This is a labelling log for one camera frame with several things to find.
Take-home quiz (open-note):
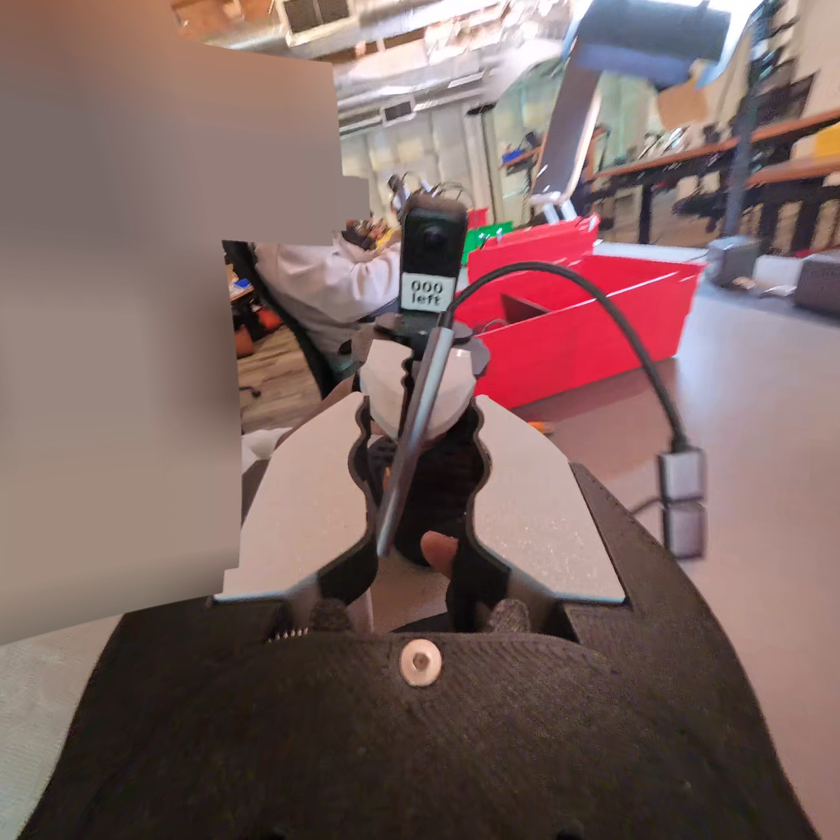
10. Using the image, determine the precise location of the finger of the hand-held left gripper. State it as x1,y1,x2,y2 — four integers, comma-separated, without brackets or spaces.
425,348,477,439
358,338,413,441

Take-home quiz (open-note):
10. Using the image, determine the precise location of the green plastic bin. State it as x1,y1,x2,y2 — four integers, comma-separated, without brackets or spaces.
461,223,514,265

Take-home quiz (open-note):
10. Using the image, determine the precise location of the black usb-c cable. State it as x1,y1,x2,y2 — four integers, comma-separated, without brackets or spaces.
441,261,708,503

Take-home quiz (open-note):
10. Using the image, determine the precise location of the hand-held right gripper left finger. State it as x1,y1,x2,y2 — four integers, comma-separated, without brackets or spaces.
215,392,382,603

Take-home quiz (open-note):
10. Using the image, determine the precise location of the small grey adapter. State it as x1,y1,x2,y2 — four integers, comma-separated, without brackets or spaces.
633,495,711,562

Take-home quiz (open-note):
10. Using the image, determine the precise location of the black desk chair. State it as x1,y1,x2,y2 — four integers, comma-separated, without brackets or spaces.
222,239,336,398

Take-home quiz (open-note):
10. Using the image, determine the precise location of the person's left hand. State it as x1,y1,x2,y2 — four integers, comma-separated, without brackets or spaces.
420,532,460,580

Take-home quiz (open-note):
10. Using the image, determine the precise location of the thin metal rod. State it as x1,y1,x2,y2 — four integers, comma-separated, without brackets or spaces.
375,328,455,560

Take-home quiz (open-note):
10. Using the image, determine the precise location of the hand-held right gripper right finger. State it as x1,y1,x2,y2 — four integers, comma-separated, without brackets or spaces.
449,394,629,605

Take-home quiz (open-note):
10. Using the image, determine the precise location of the red plastic bin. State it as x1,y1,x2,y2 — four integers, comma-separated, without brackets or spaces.
453,215,708,409

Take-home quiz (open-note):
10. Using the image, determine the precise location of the long wooden workbench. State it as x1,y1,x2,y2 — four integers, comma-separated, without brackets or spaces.
587,108,840,257

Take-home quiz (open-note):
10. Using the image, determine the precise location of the grey angled stand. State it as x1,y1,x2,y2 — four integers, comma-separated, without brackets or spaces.
530,0,732,201

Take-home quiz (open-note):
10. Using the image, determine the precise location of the grey metal box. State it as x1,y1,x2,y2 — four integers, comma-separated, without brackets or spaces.
793,251,840,309
707,236,763,287

